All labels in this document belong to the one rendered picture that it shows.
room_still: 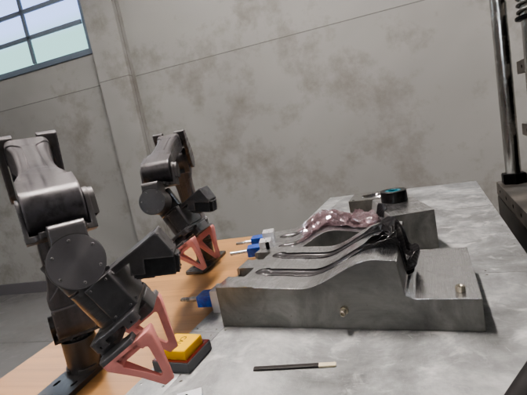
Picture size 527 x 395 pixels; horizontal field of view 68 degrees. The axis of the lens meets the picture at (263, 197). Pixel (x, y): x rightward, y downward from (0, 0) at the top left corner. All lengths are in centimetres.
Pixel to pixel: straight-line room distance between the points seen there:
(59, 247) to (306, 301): 49
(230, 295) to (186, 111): 284
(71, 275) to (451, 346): 57
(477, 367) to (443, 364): 5
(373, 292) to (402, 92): 258
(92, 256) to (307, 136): 290
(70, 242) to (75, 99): 378
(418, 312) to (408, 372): 13
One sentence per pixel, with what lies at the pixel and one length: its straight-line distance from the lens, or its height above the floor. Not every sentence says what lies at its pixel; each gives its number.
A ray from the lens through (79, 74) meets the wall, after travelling 417.
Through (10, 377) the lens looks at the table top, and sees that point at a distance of 103.
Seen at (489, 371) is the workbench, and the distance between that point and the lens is 69.
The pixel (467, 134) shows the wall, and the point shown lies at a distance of 329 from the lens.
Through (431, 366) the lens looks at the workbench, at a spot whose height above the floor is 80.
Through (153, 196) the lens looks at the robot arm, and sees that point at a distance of 87.
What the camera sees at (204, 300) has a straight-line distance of 97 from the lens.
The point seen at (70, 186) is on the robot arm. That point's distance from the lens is 53.
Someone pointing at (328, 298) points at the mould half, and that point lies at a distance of 78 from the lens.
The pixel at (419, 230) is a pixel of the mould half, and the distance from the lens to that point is 115.
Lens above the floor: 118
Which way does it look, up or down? 9 degrees down
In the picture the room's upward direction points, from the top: 11 degrees counter-clockwise
